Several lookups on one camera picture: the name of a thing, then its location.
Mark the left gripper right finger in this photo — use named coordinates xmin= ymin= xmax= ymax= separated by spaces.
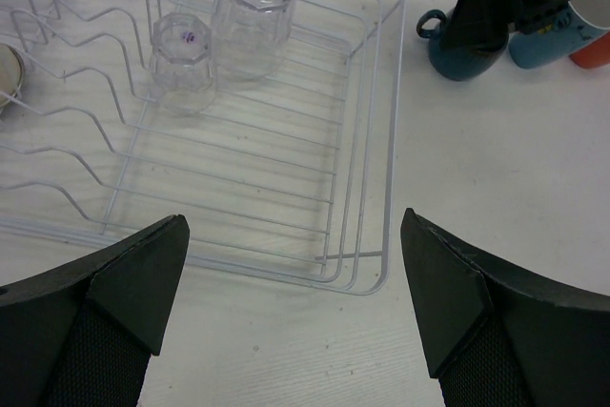
xmin=400 ymin=210 xmax=609 ymax=406

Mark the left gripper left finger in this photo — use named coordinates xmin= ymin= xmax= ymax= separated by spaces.
xmin=1 ymin=215 xmax=190 ymax=406

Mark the dark blue cup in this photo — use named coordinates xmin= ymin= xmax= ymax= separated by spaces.
xmin=416 ymin=10 xmax=509 ymax=82

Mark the light blue flower mug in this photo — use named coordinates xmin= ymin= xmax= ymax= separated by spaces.
xmin=508 ymin=0 xmax=609 ymax=70

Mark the orange mug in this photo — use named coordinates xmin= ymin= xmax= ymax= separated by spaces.
xmin=570 ymin=32 xmax=610 ymax=70

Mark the tall clear glass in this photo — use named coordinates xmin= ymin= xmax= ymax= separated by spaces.
xmin=212 ymin=0 xmax=296 ymax=82

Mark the cream ceramic cup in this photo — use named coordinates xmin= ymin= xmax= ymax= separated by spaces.
xmin=0 ymin=43 xmax=25 ymax=109

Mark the small clear glass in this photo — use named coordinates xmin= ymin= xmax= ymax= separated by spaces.
xmin=149 ymin=12 xmax=216 ymax=115

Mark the white wire dish rack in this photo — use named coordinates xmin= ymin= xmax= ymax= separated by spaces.
xmin=1 ymin=0 xmax=406 ymax=295

